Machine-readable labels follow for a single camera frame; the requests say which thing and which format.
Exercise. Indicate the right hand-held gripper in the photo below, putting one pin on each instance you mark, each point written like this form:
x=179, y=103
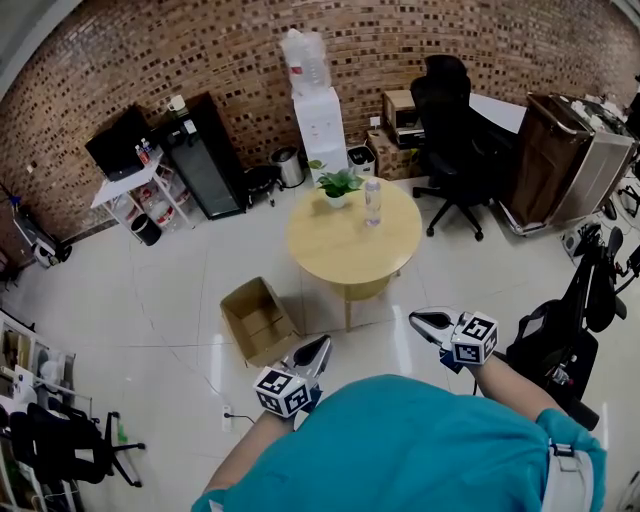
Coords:
x=475, y=340

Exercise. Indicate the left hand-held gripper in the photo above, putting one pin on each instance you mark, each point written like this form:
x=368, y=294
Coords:
x=280, y=395

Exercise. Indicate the brown cardboard box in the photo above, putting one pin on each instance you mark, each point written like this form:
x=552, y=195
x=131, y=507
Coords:
x=260, y=320

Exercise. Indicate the person's right forearm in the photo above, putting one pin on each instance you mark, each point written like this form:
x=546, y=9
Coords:
x=520, y=390

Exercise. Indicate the person's left forearm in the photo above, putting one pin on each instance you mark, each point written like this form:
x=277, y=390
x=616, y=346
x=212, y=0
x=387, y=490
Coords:
x=240, y=450

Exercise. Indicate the white water dispenser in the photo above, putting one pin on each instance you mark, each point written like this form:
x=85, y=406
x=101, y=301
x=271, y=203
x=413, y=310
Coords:
x=320, y=130

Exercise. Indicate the white power strip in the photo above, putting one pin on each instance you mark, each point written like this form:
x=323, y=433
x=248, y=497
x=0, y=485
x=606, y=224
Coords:
x=228, y=417

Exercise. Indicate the black equipment stand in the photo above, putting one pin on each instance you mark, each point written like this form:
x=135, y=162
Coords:
x=560, y=345

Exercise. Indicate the round wooden table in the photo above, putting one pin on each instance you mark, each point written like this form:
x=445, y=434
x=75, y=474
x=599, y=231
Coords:
x=345, y=245

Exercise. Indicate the person's teal shirt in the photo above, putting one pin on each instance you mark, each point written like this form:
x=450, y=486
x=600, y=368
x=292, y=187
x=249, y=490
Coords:
x=400, y=450

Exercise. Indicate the printed cardboard carton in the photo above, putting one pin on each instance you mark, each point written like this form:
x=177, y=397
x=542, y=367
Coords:
x=390, y=157

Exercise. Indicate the potted green plant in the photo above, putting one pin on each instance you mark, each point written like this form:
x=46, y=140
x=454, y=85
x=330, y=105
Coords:
x=340, y=182

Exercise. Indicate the black wheeled stool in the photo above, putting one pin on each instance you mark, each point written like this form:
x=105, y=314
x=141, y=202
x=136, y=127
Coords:
x=262, y=182

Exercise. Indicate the black high-back office chair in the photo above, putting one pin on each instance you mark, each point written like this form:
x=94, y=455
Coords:
x=450, y=140

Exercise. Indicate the small white air purifier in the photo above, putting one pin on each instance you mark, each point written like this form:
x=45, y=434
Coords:
x=361, y=160

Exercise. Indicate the steel trash bin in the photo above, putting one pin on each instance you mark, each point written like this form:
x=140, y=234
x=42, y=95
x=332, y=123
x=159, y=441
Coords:
x=289, y=167

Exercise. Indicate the brown curtained cart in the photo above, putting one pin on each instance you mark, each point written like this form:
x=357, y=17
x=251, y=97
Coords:
x=555, y=165

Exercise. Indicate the small green floor object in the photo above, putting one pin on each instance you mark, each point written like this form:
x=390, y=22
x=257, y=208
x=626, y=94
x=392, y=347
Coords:
x=122, y=432

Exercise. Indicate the black trash bin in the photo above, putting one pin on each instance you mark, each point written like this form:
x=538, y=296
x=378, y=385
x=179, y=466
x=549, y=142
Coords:
x=146, y=231

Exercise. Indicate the open carton with appliance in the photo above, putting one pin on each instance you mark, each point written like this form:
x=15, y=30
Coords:
x=400, y=117

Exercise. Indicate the white desk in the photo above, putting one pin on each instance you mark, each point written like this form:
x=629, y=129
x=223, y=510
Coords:
x=497, y=112

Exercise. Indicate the black glass-door fridge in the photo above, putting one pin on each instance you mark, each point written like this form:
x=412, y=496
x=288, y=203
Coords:
x=205, y=165

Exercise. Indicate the white side table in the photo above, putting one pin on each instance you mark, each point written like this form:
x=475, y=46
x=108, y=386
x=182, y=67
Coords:
x=120, y=187

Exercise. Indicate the small red label bottle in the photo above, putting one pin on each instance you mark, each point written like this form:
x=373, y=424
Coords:
x=138, y=152
x=146, y=149

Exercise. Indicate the black swivel office chair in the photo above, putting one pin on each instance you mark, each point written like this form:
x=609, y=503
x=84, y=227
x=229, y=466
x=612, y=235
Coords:
x=55, y=445

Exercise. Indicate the white storage shelf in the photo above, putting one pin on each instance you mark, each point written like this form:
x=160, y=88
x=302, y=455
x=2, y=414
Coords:
x=30, y=380

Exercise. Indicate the black monitor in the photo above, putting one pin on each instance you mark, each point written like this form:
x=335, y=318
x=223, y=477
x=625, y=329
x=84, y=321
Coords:
x=117, y=147

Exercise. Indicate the white mug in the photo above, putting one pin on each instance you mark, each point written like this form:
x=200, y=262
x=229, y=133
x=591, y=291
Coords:
x=176, y=104

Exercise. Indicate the large clear dispenser jug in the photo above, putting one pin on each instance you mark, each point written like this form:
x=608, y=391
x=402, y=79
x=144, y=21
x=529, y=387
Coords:
x=307, y=62

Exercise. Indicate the black scooter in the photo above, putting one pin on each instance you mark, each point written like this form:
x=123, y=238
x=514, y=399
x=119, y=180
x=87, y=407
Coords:
x=35, y=235

